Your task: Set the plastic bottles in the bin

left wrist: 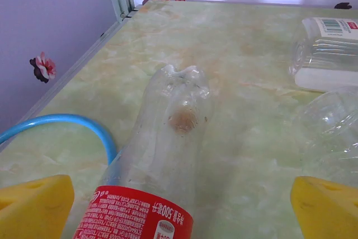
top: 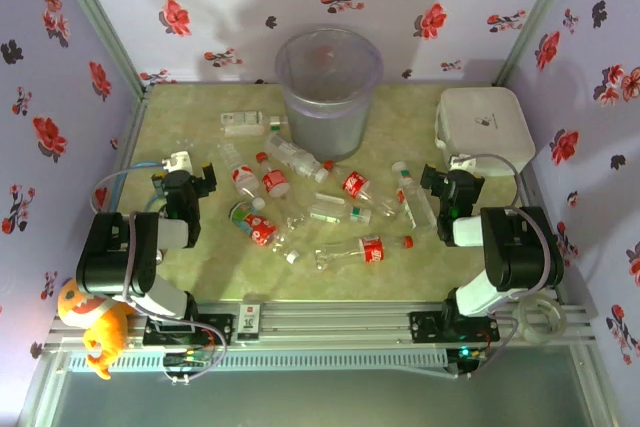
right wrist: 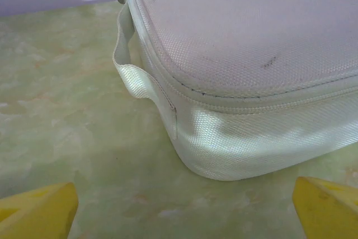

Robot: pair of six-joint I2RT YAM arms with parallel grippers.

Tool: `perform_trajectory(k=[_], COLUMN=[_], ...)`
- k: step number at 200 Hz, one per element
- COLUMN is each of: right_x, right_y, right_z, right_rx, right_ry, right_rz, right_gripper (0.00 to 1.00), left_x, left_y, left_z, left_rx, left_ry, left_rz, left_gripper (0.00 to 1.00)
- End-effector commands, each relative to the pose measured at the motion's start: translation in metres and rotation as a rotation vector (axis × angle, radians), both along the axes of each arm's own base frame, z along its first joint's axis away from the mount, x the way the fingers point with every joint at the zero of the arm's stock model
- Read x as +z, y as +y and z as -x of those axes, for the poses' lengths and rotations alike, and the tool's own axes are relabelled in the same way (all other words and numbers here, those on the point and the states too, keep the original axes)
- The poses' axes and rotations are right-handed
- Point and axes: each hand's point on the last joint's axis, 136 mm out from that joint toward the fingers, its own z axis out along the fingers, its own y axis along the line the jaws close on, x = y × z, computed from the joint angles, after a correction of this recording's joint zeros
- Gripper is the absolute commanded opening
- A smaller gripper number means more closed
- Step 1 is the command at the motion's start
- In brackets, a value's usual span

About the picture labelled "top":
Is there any aluminium frame post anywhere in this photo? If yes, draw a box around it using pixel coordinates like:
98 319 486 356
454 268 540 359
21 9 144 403
494 0 586 88
47 0 154 96

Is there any clear bottle red white label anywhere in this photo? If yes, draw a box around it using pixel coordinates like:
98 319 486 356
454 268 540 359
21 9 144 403
215 141 261 198

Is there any bottle colourful label white cap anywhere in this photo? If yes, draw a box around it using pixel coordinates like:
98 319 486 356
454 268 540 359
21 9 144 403
228 196 269 228

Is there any clear tape roll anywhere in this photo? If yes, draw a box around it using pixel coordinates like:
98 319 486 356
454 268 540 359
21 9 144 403
517 296 569 346

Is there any aluminium side rail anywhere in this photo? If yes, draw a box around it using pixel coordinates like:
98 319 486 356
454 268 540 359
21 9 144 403
107 89 151 198

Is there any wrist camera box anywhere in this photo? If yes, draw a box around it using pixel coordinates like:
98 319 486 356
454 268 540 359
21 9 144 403
160 150 194 174
448 154 479 173

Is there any mesh bin with clear liner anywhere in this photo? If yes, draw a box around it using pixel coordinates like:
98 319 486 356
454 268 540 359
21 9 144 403
274 29 385 161

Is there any white plastic lidded box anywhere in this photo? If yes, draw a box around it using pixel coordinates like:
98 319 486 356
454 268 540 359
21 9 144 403
433 86 536 178

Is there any cola bottle red cap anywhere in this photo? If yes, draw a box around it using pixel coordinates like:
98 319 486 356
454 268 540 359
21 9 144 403
322 159 399 218
313 234 415 271
254 150 292 201

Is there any orange plush toy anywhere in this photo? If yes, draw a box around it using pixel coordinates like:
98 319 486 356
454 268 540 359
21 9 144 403
56 276 136 381

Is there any blue ring rim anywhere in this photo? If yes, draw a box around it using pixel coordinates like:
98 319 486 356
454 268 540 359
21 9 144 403
117 160 169 213

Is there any left arm grey cable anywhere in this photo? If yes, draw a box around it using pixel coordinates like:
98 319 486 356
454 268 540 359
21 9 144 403
89 164 229 386

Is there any white-capped green-label bottle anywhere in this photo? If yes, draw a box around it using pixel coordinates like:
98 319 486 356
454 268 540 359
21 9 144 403
219 110 289 138

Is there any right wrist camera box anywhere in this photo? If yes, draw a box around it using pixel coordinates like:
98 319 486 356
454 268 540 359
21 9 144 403
448 154 479 173

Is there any crushed cola bottle white cap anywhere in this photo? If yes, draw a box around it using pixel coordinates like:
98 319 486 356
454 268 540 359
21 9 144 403
247 216 304 266

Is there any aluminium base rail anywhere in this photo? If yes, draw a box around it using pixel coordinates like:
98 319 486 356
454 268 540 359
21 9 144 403
42 299 599 356

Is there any small circuit board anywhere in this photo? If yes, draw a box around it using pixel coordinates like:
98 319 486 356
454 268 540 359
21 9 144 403
447 344 489 378
162 349 221 373

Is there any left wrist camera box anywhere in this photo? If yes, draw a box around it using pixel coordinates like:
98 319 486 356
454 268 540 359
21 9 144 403
160 150 194 174

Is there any white slotted cable duct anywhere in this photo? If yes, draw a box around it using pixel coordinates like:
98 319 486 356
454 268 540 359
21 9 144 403
67 349 449 373

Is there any clear bottle green neck band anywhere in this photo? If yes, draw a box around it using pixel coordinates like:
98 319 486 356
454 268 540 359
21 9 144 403
391 160 439 234
307 191 374 226

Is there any small white tag display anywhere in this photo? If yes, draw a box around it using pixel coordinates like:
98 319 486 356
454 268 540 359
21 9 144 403
238 302 264 344

